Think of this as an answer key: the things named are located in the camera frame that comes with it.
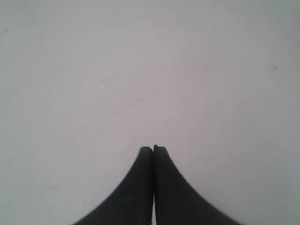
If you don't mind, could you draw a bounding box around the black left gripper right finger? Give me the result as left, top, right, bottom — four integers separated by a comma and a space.
153, 145, 238, 225

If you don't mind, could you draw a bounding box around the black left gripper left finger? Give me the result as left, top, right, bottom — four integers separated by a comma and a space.
76, 147, 153, 225

